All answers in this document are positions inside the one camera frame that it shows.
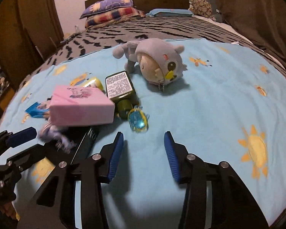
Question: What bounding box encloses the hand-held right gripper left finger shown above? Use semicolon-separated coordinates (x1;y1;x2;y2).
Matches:
17;132;124;229

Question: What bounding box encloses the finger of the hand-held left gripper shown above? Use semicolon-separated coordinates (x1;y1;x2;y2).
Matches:
5;144;51;173
0;127;37;149

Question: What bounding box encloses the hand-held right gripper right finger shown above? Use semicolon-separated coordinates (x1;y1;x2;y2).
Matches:
164;131;270;229

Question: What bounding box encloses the purple fluffy toy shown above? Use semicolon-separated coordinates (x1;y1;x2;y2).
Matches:
37;121;77;153

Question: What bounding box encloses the yellow tube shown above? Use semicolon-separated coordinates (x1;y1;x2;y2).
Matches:
82;77;105;94

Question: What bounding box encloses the grey plush toy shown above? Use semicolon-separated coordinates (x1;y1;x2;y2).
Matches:
112;38;188;92

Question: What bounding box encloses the blue packet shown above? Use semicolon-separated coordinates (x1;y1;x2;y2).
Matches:
25;101;51;120

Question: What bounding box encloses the round blue candy wrapper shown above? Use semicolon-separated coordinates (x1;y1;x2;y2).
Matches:
127;105;150;133

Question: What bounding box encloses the light blue printed blanket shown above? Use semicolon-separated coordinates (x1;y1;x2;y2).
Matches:
0;38;286;229

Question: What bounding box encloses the pink box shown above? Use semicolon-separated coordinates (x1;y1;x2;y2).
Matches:
49;85;115;127

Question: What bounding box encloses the shelf with clothes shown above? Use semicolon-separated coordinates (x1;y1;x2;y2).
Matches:
0;40;15;105

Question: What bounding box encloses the green bottle with label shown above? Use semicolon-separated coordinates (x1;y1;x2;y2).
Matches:
105;71;140;120

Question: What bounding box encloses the brown wardrobe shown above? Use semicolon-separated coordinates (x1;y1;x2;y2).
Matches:
0;0;64;81

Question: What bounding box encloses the grey striped bedspread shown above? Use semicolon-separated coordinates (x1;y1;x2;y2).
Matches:
19;14;286;89

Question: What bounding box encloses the checkered pillow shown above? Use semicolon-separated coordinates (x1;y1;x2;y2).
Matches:
84;7;146;28

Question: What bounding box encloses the light blue pillow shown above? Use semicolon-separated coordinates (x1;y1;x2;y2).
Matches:
146;8;196;18

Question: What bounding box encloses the blue cartoon pillow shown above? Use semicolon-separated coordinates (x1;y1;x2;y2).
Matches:
79;0;134;19

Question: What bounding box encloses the patterned plush cushion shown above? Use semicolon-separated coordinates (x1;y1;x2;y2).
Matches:
188;0;223;23

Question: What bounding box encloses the brown curtain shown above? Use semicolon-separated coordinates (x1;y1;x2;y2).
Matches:
205;0;286;75

